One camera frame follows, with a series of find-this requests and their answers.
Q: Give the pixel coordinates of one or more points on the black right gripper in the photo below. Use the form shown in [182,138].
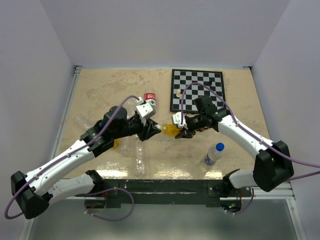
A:
[185,133]

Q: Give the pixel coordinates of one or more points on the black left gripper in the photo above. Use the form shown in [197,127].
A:
[146,130]

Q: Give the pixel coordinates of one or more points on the yellow tea bottle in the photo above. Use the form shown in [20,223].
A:
[170,130]

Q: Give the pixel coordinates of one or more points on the blue cap Pepsi bottle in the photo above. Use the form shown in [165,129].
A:
[214,153]

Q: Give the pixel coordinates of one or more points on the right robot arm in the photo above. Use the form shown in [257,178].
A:
[272,166]

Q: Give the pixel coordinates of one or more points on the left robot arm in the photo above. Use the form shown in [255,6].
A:
[36,190]

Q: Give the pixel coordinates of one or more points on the clear crushed bottle middle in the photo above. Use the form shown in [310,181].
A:
[131,107]

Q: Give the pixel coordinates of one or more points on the red label clear bottle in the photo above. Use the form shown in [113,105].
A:
[149,96]

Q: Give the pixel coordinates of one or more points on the long clear crushed bottle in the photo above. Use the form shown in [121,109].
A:
[140,158]

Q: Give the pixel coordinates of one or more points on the clear bottle far left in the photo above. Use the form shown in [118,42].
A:
[82,122]

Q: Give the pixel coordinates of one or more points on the white chess piece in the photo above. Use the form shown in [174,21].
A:
[178,94]

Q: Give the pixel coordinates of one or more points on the black white chessboard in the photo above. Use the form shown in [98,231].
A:
[180,78]

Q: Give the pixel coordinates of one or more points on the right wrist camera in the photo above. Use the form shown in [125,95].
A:
[179,120]

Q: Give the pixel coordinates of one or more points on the black base frame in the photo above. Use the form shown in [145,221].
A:
[208,192]

